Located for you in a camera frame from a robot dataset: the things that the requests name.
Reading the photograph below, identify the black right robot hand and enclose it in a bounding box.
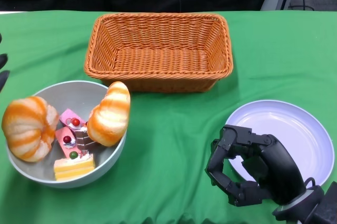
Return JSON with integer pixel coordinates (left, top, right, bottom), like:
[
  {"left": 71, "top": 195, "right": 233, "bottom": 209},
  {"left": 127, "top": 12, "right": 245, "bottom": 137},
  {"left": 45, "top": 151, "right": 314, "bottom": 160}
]
[{"left": 205, "top": 124, "right": 308, "bottom": 207}]

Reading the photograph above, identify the grey round bowl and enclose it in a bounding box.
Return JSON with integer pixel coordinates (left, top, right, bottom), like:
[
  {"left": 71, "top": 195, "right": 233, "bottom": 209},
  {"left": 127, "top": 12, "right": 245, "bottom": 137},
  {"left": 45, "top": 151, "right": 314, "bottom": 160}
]
[{"left": 5, "top": 80, "right": 127, "bottom": 189}]

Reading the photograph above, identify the pink cake with cherry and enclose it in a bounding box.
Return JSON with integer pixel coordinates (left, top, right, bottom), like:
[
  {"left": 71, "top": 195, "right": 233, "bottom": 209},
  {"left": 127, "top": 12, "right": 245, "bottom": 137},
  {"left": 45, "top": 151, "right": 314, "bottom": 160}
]
[
  {"left": 54, "top": 126, "right": 79, "bottom": 159},
  {"left": 59, "top": 108, "right": 86, "bottom": 130}
]

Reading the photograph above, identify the long orange bread loaf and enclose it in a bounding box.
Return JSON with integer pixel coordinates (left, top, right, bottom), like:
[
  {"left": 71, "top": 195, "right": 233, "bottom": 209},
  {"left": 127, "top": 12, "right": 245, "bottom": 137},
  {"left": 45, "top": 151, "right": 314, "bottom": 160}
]
[{"left": 86, "top": 81, "right": 131, "bottom": 147}]

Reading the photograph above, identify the orange wicker basket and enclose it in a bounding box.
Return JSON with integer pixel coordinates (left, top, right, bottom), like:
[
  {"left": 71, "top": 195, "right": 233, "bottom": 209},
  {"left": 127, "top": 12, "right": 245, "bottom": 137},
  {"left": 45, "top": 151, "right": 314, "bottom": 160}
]
[{"left": 84, "top": 13, "right": 234, "bottom": 93}]

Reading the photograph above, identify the chocolate layer cake slice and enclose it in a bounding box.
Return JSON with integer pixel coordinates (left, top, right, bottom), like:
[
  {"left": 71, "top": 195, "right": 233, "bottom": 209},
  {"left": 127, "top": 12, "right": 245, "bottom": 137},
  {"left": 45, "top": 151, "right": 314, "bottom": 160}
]
[{"left": 75, "top": 126, "right": 98, "bottom": 151}]

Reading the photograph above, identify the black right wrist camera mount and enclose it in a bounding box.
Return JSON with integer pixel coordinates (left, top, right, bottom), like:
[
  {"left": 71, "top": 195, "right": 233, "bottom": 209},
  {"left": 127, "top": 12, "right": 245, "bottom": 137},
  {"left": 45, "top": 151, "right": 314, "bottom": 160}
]
[{"left": 313, "top": 188, "right": 337, "bottom": 224}]

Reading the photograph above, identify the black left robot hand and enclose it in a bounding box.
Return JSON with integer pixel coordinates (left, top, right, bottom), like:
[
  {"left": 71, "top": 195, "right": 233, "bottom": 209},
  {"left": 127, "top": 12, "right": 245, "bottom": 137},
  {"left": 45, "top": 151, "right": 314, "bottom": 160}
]
[{"left": 0, "top": 33, "right": 11, "bottom": 94}]

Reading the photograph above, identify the green tablecloth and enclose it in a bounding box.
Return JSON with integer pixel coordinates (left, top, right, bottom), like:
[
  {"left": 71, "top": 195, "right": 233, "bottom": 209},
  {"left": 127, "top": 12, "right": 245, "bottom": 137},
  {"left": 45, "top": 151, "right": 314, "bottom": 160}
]
[{"left": 0, "top": 11, "right": 337, "bottom": 224}]

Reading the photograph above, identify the round striped pumpkin bread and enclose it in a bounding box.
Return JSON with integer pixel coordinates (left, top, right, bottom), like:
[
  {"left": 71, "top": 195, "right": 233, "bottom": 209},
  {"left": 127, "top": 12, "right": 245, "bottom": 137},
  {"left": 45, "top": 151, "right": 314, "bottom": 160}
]
[{"left": 1, "top": 96, "right": 60, "bottom": 162}]

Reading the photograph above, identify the lilac round plate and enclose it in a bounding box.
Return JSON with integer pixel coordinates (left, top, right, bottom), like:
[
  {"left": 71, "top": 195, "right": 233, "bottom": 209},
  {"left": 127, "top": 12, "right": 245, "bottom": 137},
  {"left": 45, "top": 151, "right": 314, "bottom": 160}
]
[{"left": 225, "top": 99, "right": 333, "bottom": 188}]

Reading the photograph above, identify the yellow layer cake slice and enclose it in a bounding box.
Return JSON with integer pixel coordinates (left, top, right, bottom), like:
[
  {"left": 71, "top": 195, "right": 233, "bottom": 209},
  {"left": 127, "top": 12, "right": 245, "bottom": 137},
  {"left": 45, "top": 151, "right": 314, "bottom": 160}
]
[{"left": 53, "top": 151, "right": 96, "bottom": 182}]

